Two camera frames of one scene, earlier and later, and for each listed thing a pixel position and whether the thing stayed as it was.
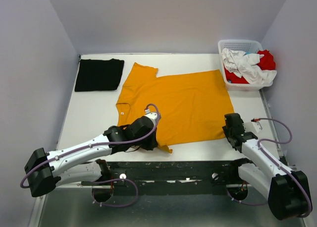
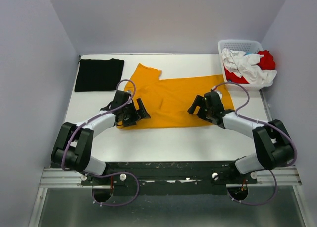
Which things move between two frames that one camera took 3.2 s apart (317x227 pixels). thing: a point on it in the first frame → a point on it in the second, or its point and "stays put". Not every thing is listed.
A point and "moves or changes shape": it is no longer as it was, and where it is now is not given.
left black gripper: (152, 143) → (141, 111)
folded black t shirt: (97, 75) stays put
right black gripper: (226, 131) → (199, 100)
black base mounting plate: (204, 173) stays put
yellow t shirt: (193, 107) moves or changes shape
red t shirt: (267, 62) stays put
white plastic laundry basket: (248, 46) stays put
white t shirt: (245, 66) stays put
